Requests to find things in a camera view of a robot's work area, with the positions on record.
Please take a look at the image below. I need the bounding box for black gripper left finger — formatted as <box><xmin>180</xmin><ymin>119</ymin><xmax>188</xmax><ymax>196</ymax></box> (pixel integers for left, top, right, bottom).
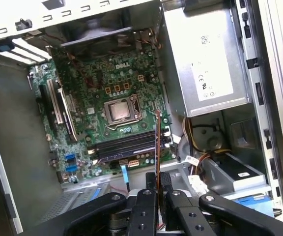
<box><xmin>37</xmin><ymin>172</ymin><xmax>159</xmax><ymax>236</ymax></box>

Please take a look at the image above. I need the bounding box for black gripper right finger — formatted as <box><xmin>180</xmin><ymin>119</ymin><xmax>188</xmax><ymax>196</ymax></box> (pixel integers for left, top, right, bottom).
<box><xmin>160</xmin><ymin>172</ymin><xmax>283</xmax><ymax>236</ymax></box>

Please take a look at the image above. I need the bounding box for green RAM stick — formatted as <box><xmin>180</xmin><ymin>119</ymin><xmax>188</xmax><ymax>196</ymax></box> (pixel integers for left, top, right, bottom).
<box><xmin>91</xmin><ymin>144</ymin><xmax>174</xmax><ymax>163</ymax></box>
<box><xmin>154</xmin><ymin>109</ymin><xmax>163</xmax><ymax>195</ymax></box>

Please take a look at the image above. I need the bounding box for black RAM slot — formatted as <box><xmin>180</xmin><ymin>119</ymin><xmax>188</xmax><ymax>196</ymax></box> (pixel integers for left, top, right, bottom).
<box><xmin>87</xmin><ymin>125</ymin><xmax>171</xmax><ymax>147</ymax></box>
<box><xmin>89</xmin><ymin>135</ymin><xmax>173</xmax><ymax>157</ymax></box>
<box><xmin>88</xmin><ymin>130</ymin><xmax>173</xmax><ymax>152</ymax></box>

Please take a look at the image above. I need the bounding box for grey metal drive cage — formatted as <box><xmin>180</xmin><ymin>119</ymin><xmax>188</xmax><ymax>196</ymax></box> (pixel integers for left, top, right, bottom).
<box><xmin>200</xmin><ymin>151</ymin><xmax>272</xmax><ymax>197</ymax></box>

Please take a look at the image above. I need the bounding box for grey metal disk bay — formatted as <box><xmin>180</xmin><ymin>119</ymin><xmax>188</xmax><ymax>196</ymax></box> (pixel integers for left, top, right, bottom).
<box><xmin>37</xmin><ymin>180</ymin><xmax>132</xmax><ymax>223</ymax></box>

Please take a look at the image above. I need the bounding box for black CPU socket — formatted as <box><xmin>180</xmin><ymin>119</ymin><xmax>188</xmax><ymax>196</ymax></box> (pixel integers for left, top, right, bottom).
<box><xmin>103</xmin><ymin>94</ymin><xmax>143</xmax><ymax>130</ymax></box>

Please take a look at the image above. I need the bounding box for silver CPU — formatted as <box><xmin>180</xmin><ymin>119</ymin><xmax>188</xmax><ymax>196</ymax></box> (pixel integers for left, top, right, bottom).
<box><xmin>108</xmin><ymin>101</ymin><xmax>130</xmax><ymax>121</ymax></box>

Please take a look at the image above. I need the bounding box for green motherboard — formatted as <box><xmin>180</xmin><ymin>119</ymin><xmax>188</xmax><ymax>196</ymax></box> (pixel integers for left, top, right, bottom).
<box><xmin>28</xmin><ymin>46</ymin><xmax>179</xmax><ymax>185</ymax></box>

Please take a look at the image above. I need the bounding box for grey power supply unit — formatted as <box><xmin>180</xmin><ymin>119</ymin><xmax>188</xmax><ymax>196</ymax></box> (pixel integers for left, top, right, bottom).
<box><xmin>163</xmin><ymin>7</ymin><xmax>253</xmax><ymax>118</ymax></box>

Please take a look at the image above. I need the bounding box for black PC case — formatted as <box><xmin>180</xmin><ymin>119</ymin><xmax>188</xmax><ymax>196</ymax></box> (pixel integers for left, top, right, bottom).
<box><xmin>0</xmin><ymin>0</ymin><xmax>283</xmax><ymax>236</ymax></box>

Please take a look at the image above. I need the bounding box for black case fan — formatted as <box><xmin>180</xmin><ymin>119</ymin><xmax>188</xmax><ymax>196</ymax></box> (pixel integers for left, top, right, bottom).
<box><xmin>59</xmin><ymin>13</ymin><xmax>136</xmax><ymax>63</ymax></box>

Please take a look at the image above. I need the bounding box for blue card retention latch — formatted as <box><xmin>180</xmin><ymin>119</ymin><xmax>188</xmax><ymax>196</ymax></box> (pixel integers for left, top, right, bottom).
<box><xmin>0</xmin><ymin>42</ymin><xmax>15</xmax><ymax>53</ymax></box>

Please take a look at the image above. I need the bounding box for blue flat data wire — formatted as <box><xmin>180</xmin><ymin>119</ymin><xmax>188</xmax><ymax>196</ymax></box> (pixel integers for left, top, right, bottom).
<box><xmin>119</xmin><ymin>165</ymin><xmax>131</xmax><ymax>194</ymax></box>

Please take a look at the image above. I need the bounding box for blue plastic drive bracket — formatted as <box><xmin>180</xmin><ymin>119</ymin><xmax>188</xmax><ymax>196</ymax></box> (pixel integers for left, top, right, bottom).
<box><xmin>224</xmin><ymin>193</ymin><xmax>276</xmax><ymax>218</ymax></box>

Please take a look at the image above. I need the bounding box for power supply wire bundle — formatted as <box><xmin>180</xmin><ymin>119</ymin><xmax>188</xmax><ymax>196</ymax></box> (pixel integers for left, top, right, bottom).
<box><xmin>181</xmin><ymin>117</ymin><xmax>232</xmax><ymax>179</ymax></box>

